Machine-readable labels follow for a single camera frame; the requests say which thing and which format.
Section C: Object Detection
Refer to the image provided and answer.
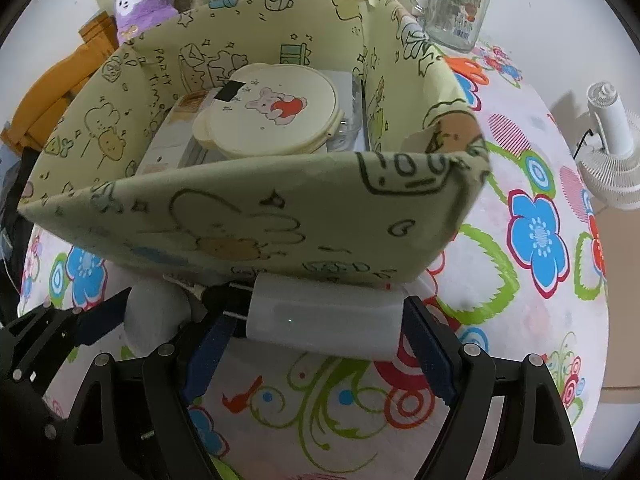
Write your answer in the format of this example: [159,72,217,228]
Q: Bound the white 45W power adapter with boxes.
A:
[247,273,404,361]

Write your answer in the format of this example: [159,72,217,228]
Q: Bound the green perforated plastic case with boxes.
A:
[212,456,240,480]

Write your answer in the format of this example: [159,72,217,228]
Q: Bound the orange handled scissors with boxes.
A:
[444,56,489,86]

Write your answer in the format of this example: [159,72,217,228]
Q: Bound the purple plush toy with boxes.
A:
[114,0,178,44]

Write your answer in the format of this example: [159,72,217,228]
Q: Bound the white fan black cable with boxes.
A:
[572,128,597,161]

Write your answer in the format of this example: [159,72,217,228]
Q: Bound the floral tablecloth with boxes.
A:
[16,34,609,480]

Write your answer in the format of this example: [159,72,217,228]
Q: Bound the white floor fan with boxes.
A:
[576,81,639,210]

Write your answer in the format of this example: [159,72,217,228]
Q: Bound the white rounded earbuds case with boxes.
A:
[124,278,192,356]

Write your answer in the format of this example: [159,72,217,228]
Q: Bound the glass mason jar mug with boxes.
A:
[410,0,490,53]

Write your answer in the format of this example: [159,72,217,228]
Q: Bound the round cream bear case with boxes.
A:
[192,63,344,159]

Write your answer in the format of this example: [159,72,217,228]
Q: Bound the wooden chair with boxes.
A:
[1,11,118,155]

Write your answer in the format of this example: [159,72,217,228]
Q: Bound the green cartoon storage box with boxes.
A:
[18,0,490,284]

